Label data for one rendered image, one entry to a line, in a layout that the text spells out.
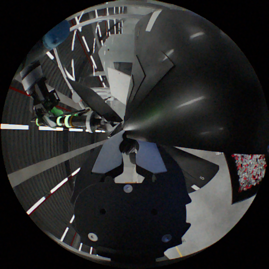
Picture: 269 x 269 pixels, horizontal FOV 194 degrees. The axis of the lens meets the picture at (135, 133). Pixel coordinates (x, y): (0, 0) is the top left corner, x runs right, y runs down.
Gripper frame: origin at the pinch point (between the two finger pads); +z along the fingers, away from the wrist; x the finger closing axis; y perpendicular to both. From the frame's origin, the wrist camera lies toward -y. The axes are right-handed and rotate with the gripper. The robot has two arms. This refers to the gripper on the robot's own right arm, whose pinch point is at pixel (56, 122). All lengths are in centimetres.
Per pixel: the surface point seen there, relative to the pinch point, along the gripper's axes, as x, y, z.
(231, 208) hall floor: -84, 150, 18
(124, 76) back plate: 32.2, 27.0, -5.8
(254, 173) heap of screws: -24, 66, -19
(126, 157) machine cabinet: 164, 35, 718
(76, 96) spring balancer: 62, -37, 27
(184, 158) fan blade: -11, 50, -2
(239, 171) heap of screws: -22, 66, -13
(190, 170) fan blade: -15, 52, -1
